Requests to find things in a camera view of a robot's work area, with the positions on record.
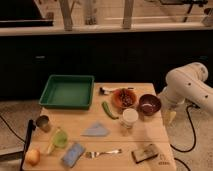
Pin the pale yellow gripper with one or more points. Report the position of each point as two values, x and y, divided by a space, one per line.
168 113

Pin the light blue towel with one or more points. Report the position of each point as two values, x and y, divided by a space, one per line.
97 129

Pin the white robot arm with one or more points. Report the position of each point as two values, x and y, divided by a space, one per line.
186 82

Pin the dark red bowl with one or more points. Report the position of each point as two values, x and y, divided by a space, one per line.
149 104

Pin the black rectangular scrub block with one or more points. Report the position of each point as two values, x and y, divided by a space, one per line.
145 153

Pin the orange bowl with food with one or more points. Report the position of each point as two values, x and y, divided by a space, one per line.
123 98

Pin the green cucumber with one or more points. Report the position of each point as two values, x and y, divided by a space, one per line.
107 111

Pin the silver metal fork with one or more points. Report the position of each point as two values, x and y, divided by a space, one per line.
95 154

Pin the blue sponge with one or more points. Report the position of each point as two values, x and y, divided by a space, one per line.
73 154

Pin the green plastic tray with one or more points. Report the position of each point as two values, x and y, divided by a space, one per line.
68 92

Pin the green plastic cup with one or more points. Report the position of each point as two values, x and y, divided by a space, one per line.
60 139

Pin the pale yellow scoop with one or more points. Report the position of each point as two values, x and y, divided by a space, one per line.
50 148

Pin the small metal cup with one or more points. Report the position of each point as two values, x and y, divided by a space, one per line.
43 123

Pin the yellow onion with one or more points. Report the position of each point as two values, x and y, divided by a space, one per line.
32 157

